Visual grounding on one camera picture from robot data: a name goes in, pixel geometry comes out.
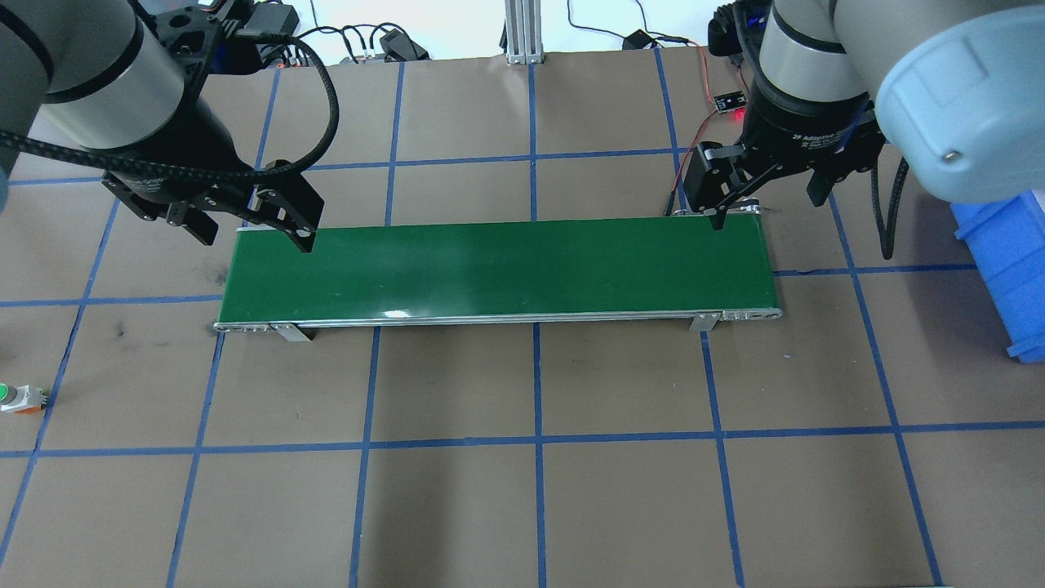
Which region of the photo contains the blue plastic bin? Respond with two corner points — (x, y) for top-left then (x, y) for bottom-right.
(951, 189), (1045, 364)

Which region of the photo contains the green conveyor belt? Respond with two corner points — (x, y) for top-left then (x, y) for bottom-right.
(214, 208), (783, 342)

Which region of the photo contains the large black power brick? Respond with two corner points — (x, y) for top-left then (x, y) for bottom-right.
(243, 2), (300, 43)

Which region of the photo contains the red and black wire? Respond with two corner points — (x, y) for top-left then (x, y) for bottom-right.
(653, 34), (748, 217)

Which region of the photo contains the aluminium profile post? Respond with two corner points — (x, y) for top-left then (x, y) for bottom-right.
(502, 0), (546, 65)

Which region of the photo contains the small white component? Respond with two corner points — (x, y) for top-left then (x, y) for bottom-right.
(0, 382), (47, 416)

